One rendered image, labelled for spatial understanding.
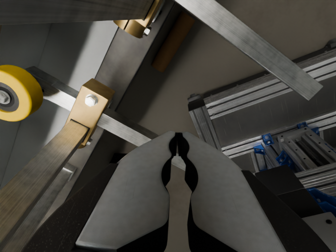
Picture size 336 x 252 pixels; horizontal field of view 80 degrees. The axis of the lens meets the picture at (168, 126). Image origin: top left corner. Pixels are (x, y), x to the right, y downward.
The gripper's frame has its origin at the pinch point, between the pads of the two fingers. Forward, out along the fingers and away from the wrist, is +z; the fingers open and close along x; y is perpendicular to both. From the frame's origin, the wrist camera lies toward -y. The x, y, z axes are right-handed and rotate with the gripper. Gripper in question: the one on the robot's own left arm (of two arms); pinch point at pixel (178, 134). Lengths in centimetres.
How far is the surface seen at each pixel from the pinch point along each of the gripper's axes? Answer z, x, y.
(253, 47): 21.9, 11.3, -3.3
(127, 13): 8.0, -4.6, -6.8
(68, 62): 44, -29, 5
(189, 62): 107, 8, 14
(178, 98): 107, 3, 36
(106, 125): 22.9, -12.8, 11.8
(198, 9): 21.7, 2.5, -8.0
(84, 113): 21.8, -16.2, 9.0
